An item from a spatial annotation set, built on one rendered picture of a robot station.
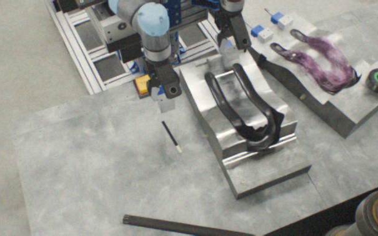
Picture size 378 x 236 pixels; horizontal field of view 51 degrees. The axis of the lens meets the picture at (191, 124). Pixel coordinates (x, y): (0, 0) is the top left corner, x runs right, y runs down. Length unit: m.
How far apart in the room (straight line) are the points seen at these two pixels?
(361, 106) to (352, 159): 0.18
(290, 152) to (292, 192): 0.13
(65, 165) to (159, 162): 0.31
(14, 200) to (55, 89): 0.72
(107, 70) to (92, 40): 0.25
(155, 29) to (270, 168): 0.57
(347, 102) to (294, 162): 0.27
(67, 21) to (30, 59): 0.37
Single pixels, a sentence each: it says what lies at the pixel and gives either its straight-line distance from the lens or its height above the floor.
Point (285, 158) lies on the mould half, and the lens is 1.31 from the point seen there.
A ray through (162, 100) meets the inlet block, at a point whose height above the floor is 0.96.
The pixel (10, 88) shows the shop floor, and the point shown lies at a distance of 2.71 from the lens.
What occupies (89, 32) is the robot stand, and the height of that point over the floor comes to 0.21.
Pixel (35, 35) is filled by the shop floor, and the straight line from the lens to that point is 2.94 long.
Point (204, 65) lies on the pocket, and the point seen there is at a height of 0.86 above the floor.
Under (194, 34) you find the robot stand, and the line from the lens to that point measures 2.46.
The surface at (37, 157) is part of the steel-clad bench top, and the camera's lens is 1.45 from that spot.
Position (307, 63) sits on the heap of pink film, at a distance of 1.46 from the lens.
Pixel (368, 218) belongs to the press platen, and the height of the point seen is 1.29.
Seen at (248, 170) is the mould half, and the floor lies 0.86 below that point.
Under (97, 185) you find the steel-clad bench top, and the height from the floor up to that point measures 0.80.
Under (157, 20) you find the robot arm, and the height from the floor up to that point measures 1.30.
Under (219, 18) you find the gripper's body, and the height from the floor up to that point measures 1.05.
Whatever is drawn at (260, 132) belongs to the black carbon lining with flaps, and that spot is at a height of 0.93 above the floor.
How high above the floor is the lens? 2.02
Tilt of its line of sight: 60 degrees down
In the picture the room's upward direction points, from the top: 1 degrees counter-clockwise
